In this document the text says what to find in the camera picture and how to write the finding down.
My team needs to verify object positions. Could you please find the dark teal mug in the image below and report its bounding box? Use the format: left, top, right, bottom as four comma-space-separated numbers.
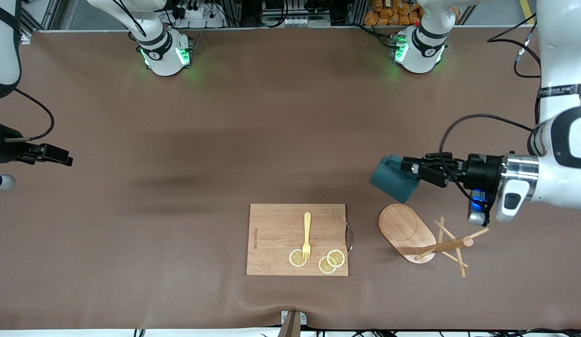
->
369, 154, 421, 204

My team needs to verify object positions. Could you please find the wooden mug tree rack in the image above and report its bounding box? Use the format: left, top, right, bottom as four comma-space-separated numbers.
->
377, 203, 490, 278

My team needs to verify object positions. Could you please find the brown table mat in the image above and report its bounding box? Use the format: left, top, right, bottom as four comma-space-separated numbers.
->
0, 26, 581, 330

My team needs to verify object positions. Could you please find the yellow plastic fork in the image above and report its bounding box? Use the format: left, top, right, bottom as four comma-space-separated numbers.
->
302, 212, 313, 262

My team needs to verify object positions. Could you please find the orange snack packets pile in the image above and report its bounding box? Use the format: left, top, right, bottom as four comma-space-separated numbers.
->
364, 0, 424, 26

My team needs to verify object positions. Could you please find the wooden cutting board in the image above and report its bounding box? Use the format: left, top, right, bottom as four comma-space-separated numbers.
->
246, 203, 354, 277

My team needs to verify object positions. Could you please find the white socket strip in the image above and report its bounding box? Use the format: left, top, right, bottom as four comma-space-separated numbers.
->
282, 16, 331, 27

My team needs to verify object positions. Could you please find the white power strip with plugs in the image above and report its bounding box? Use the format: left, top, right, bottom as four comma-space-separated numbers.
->
171, 4, 226, 29

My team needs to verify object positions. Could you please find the black control box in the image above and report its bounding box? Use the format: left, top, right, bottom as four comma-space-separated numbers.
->
262, 0, 333, 17

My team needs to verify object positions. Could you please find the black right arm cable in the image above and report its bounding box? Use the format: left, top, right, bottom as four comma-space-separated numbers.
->
14, 89, 55, 141

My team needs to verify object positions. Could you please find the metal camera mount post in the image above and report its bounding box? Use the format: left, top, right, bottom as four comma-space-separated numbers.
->
277, 310, 308, 337

